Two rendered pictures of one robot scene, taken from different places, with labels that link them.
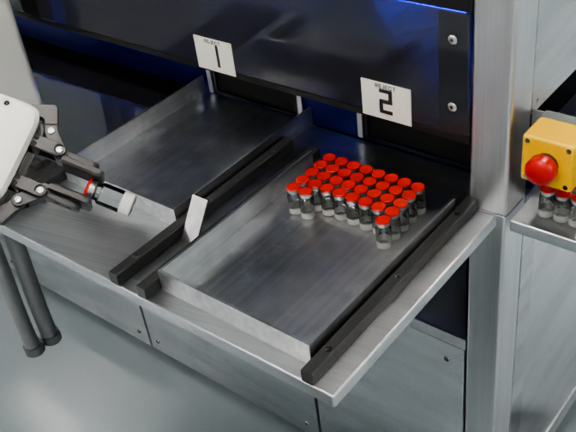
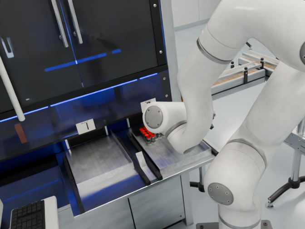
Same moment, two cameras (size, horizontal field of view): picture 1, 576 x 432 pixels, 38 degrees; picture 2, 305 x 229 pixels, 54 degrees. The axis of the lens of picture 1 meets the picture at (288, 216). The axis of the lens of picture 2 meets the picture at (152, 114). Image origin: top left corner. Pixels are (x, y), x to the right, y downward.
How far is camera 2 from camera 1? 1.17 m
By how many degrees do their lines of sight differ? 53
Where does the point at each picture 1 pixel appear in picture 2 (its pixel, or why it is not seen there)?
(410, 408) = (166, 196)
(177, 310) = (172, 173)
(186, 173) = (108, 161)
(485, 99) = (174, 88)
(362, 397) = (151, 207)
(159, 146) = (85, 165)
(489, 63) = (174, 79)
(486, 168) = not seen: hidden behind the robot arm
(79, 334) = not seen: outside the picture
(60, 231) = (108, 195)
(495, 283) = not seen: hidden behind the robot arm
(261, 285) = (175, 156)
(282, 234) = (157, 148)
